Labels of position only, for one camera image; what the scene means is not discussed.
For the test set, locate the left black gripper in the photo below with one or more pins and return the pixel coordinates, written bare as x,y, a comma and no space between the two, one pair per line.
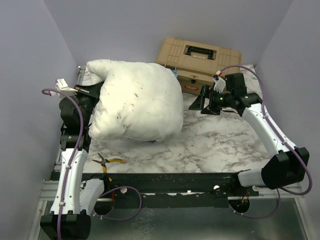
86,91

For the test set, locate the white pillowcase blue trim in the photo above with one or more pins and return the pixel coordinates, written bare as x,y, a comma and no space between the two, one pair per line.
176,76

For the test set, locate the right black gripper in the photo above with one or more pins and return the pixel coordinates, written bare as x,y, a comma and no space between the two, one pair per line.
206,91

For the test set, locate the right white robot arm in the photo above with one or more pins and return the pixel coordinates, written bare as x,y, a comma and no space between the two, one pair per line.
285,166

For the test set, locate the tan plastic toolbox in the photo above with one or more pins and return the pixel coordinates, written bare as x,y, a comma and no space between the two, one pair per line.
196,63

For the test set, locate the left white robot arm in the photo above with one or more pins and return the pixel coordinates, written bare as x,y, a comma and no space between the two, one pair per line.
66,220

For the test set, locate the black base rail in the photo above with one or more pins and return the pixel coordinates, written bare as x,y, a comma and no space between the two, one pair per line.
173,190

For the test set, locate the white pillow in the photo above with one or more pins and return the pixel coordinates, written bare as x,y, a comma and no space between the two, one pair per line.
138,100

